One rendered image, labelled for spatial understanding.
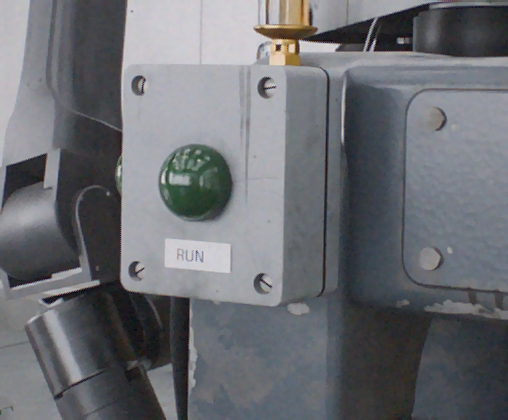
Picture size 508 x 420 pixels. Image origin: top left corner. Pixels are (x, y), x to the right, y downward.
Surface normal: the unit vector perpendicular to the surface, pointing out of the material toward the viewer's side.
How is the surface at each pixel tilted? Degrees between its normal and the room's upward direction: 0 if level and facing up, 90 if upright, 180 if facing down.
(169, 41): 90
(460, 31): 90
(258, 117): 90
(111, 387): 66
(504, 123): 90
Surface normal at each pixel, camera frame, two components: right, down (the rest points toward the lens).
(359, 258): -0.50, 0.04
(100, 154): 0.80, -0.18
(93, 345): 0.22, -0.32
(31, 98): -0.65, -0.29
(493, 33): -0.26, 0.04
